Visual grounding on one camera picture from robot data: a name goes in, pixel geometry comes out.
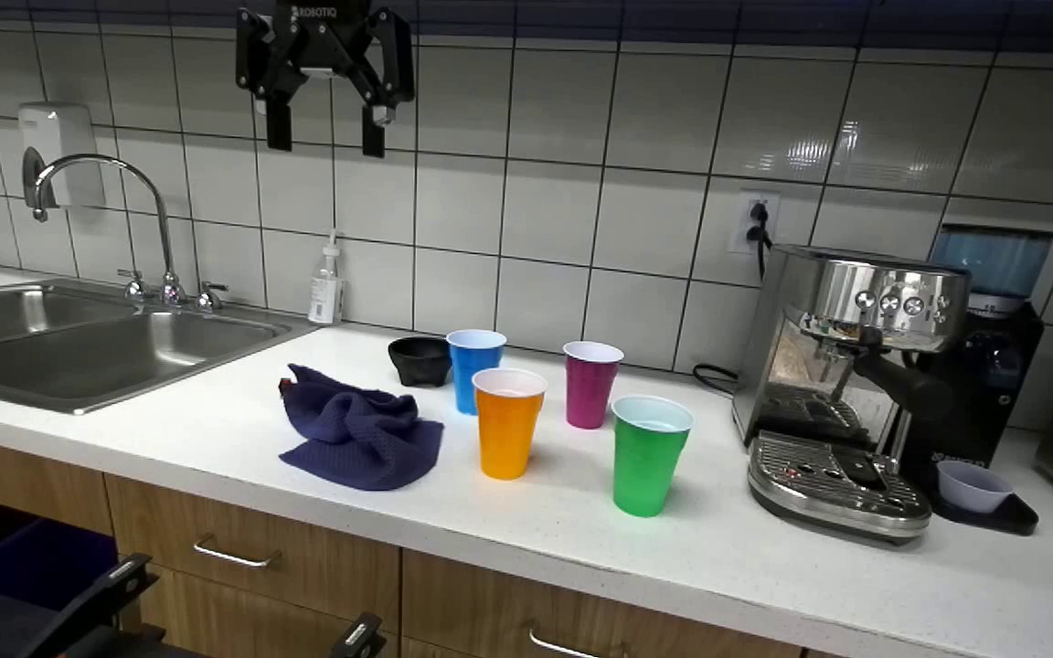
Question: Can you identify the black chair frame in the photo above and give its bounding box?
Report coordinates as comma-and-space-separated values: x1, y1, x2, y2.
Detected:
0, 553, 159, 658

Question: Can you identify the chrome faucet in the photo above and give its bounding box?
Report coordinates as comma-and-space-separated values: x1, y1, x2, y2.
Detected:
17, 151, 185, 312

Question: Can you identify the stainless steel sink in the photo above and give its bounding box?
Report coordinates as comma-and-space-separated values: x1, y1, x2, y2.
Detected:
0, 273, 310, 418

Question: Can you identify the wooden cabinet panel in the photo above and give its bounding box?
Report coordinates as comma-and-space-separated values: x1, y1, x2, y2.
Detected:
0, 431, 113, 536

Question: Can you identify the magenta plastic cup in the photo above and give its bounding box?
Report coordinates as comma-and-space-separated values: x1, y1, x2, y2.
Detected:
558, 337, 630, 431

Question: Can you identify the wooden drawer front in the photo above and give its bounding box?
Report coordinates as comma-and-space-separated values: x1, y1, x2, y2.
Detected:
397, 548, 805, 658
103, 475, 407, 634

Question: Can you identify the black coffee grinder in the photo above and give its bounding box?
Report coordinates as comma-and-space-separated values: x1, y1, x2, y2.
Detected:
903, 218, 1048, 490

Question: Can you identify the stainless steel espresso machine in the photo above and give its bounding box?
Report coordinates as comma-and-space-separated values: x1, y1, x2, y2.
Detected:
727, 244, 973, 546

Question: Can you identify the silver drawer handle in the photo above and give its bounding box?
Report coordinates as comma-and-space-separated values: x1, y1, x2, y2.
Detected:
191, 541, 275, 574
524, 629, 604, 658

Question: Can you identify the clear soap pump bottle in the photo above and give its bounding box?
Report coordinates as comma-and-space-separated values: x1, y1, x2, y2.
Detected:
304, 230, 352, 330

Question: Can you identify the black power cord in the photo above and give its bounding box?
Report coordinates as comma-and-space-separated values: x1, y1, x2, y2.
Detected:
688, 359, 746, 396

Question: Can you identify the blue storage bin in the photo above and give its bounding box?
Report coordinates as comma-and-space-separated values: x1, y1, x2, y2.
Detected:
0, 515, 123, 615

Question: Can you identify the black bowl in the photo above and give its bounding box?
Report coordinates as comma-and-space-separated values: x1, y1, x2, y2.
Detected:
382, 334, 453, 392

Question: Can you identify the white wall power outlet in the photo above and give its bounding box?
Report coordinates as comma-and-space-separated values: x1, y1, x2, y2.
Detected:
727, 191, 785, 262

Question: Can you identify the white wall soap dispenser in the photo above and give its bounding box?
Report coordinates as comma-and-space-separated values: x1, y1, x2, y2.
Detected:
13, 102, 108, 212

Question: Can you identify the chrome faucet handle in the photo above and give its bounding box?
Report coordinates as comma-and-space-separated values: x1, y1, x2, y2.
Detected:
113, 266, 154, 308
191, 281, 234, 313

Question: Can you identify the blue plastic cup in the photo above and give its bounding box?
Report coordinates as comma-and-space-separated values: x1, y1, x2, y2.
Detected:
442, 324, 510, 418

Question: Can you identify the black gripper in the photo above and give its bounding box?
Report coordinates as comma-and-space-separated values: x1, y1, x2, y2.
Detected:
231, 0, 415, 160

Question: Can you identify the black power plug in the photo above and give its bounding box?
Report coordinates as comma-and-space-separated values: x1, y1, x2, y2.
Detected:
741, 200, 777, 277

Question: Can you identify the black knock tray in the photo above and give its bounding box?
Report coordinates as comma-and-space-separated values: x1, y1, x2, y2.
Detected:
933, 480, 1043, 536

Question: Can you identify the green plastic cup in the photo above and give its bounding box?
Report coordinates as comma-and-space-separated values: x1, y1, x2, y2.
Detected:
607, 392, 699, 518

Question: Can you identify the orange plastic cup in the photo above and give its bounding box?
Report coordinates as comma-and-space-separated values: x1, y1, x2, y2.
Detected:
468, 364, 548, 484

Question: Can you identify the small pale cup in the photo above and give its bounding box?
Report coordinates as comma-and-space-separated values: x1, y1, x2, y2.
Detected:
933, 456, 1017, 515

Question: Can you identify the navy blue cloth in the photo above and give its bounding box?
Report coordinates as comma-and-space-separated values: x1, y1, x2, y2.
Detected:
275, 361, 445, 492

